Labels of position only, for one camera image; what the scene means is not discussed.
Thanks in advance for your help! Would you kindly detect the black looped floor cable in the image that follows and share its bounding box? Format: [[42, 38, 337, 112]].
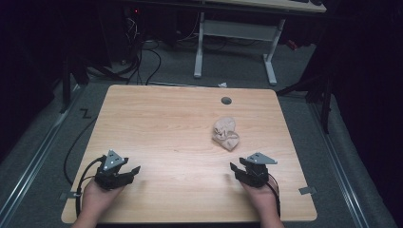
[[125, 39, 163, 86]]

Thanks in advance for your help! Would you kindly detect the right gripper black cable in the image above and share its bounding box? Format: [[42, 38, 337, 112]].
[[266, 173, 282, 219]]

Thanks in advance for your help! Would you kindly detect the black computer tower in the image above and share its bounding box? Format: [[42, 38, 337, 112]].
[[96, 4, 144, 66]]

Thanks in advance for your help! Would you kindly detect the person's right hand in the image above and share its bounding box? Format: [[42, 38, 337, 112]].
[[240, 181, 281, 218]]

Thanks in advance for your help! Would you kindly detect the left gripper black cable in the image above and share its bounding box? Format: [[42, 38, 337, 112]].
[[75, 155, 107, 219]]

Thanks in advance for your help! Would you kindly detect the grey metal bracket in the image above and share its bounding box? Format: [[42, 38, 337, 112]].
[[59, 191, 82, 201], [297, 185, 317, 196]]

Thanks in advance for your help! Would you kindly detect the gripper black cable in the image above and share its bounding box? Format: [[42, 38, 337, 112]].
[[75, 155, 107, 219], [266, 173, 282, 219]]

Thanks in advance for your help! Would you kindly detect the metal floor rail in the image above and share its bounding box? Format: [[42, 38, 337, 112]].
[[311, 103, 371, 228], [0, 85, 86, 224]]

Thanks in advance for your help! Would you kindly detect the person's left hand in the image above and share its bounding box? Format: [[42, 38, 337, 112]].
[[80, 179, 125, 218]]

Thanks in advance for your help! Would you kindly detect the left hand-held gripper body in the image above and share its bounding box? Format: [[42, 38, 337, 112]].
[[94, 149, 135, 191]]

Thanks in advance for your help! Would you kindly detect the white-framed desk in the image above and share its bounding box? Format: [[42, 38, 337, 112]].
[[122, 0, 328, 86]]

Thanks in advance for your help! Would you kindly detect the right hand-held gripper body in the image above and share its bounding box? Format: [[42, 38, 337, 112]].
[[238, 152, 278, 188]]

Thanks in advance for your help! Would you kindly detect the black metal stand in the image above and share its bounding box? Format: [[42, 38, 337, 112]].
[[58, 51, 91, 114], [275, 61, 335, 135]]

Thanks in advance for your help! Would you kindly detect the light beige cloth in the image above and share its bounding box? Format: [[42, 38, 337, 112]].
[[211, 116, 240, 152]]

